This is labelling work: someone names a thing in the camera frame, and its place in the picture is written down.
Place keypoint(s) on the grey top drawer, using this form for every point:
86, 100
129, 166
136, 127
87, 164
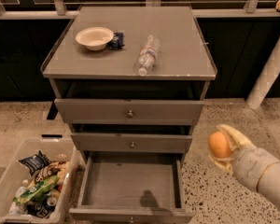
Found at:
129, 112

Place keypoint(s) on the orange fruit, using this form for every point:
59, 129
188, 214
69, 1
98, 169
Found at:
219, 146

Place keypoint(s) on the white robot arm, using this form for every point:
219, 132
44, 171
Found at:
269, 185

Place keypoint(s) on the clear plastic water bottle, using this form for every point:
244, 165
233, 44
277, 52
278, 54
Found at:
148, 55

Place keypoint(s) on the dark blue chip bag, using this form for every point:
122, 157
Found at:
35, 162

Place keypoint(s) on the dark blue snack packet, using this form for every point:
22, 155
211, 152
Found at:
116, 42

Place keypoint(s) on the blue soda can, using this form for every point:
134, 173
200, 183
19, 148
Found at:
42, 209

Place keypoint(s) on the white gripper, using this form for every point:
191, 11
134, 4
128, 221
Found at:
251, 166

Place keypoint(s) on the clear plastic storage bin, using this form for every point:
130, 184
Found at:
57, 149

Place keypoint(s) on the white paper bowl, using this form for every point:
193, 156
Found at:
94, 38

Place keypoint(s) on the grey open bottom drawer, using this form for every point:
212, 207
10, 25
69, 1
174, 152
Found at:
132, 188

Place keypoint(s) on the brown white snack bag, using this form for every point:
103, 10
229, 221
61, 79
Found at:
58, 168

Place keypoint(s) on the grey middle drawer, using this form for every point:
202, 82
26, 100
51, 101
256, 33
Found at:
128, 142

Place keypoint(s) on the white leaning tube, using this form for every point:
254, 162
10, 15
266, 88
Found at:
266, 79

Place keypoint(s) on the grey drawer cabinet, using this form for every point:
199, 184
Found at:
183, 70

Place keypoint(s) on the green snack bag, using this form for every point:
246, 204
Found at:
37, 191

